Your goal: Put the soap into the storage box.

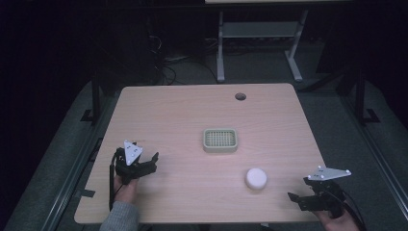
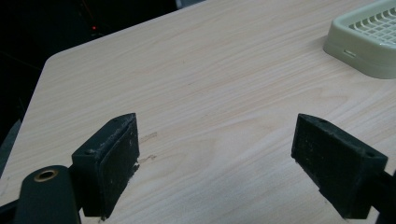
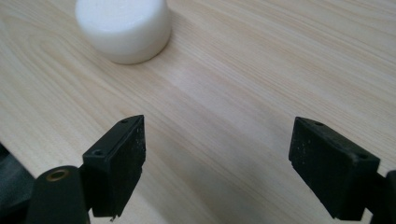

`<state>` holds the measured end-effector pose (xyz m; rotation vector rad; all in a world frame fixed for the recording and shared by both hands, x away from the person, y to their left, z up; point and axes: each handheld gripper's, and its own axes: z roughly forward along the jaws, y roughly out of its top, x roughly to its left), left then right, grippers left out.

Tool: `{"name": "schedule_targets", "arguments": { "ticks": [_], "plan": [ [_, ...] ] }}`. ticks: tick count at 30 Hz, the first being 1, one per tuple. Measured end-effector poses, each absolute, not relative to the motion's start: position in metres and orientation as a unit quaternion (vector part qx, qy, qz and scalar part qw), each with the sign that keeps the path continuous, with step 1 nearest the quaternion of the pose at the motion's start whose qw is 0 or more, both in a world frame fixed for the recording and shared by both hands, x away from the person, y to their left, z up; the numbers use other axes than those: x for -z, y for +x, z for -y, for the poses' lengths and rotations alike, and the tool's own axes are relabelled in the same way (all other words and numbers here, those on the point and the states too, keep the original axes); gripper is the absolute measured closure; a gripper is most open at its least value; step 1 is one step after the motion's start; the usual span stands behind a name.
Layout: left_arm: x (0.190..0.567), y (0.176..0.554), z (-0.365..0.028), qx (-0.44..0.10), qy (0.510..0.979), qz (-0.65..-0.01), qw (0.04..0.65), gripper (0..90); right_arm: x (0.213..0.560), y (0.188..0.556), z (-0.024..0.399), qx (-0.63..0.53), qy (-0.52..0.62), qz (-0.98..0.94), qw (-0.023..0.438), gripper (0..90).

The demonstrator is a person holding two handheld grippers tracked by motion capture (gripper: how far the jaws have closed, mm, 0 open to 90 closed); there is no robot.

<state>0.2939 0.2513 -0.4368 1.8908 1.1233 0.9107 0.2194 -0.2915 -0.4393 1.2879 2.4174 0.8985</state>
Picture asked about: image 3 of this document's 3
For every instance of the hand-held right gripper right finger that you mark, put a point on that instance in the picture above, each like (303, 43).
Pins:
(330, 168)

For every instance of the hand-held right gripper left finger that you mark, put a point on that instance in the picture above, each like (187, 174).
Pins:
(116, 169)

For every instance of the white round container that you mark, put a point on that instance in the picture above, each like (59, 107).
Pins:
(123, 29)

